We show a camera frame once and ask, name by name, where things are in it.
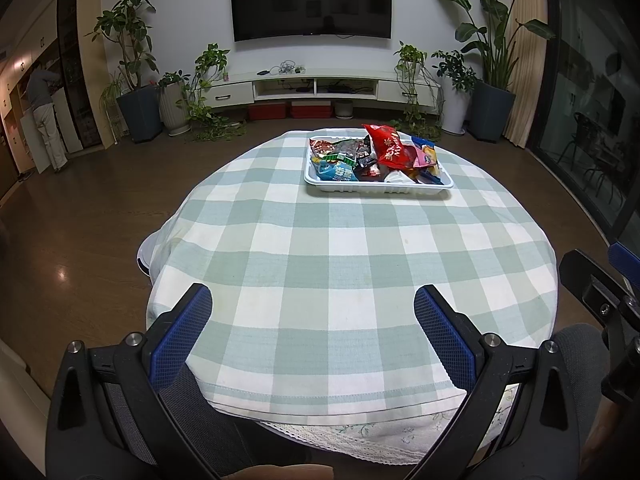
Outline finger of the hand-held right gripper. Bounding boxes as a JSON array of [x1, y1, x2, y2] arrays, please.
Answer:
[[558, 249, 640, 333], [606, 241, 640, 293]]

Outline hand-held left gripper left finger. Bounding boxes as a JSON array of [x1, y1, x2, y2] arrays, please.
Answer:
[[46, 283, 215, 436]]

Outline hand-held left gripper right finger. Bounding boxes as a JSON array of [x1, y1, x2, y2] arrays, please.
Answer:
[[414, 285, 586, 436]]

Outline blue yellow cake packet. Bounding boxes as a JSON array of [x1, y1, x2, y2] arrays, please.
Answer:
[[410, 135, 444, 187]]

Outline white plastic tray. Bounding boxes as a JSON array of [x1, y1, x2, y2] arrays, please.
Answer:
[[304, 127, 455, 202]]

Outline large red snack bag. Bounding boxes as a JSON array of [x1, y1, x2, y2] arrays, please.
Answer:
[[362, 123, 419, 171]]

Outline blue panda snack bag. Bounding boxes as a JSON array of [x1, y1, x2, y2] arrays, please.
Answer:
[[317, 157, 358, 182]]

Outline dark brown packet green edge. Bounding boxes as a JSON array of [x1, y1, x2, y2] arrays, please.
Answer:
[[334, 140, 362, 162]]

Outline small brown foil packet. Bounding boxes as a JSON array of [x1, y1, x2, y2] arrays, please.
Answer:
[[309, 138, 337, 161]]

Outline person's left hand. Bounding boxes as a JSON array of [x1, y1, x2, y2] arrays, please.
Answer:
[[224, 463, 334, 480]]

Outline person's grey trousers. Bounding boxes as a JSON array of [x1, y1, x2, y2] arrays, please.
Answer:
[[160, 324, 608, 480]]

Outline white round table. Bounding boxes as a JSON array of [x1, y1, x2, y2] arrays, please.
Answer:
[[137, 237, 157, 278]]

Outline white floral lace undercloth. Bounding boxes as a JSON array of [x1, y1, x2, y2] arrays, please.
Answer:
[[257, 385, 522, 467]]

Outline green white checked tablecloth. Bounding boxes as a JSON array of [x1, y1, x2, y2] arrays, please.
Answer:
[[146, 129, 559, 422]]

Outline dark glass sliding door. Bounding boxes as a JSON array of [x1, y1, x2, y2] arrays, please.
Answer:
[[527, 0, 640, 252]]

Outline large-leaf plant dark pot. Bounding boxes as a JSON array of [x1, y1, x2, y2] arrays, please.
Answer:
[[426, 0, 556, 143]]

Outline potted plant white ribbed pot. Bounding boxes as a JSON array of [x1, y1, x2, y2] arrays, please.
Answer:
[[157, 70, 194, 136]]

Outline tall potted tree dark pot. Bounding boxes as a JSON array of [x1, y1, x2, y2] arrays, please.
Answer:
[[86, 0, 164, 143]]

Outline beige curtain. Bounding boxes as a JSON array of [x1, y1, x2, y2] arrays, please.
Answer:
[[504, 0, 549, 149]]

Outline small-leaf plant tall white pot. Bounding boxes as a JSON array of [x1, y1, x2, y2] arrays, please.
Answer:
[[431, 49, 474, 136]]

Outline red storage box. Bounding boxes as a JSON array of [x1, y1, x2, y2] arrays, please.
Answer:
[[290, 100, 334, 119], [248, 101, 288, 121]]

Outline white low television cabinet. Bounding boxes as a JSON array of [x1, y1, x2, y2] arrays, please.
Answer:
[[202, 73, 442, 111]]

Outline trailing pothos plant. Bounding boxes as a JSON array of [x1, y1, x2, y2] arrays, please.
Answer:
[[186, 43, 248, 142], [390, 41, 445, 142]]

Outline tangle of cables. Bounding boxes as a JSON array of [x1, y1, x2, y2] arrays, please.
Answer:
[[255, 61, 307, 77]]

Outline wall-mounted black television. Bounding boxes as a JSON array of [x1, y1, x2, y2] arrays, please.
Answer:
[[229, 0, 393, 43]]

